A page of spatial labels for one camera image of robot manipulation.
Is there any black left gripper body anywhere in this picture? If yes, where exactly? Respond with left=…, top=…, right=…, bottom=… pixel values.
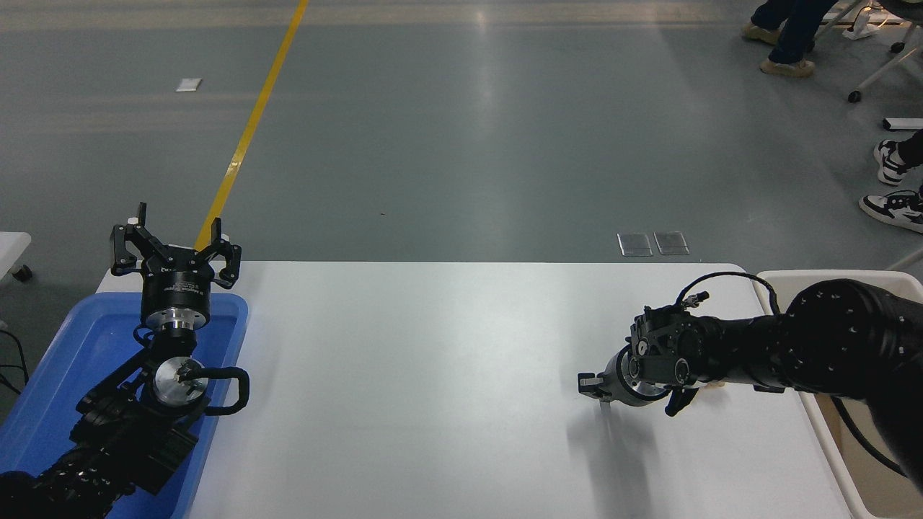
left=141, top=251, right=216, bottom=316

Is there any blue plastic tray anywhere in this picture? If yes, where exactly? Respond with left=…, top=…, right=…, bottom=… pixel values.
left=0, top=292, right=249, bottom=519

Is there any small white wheeled table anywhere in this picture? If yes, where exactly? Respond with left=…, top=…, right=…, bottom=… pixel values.
left=0, top=231, right=33, bottom=283

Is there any large pale bin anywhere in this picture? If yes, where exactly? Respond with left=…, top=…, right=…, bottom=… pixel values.
left=754, top=270, right=923, bottom=519

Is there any white power strip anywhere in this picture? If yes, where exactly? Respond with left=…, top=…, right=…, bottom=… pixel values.
left=842, top=3, right=911, bottom=41

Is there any black floor cable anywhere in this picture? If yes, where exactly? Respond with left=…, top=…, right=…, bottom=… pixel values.
left=0, top=328, right=30, bottom=396

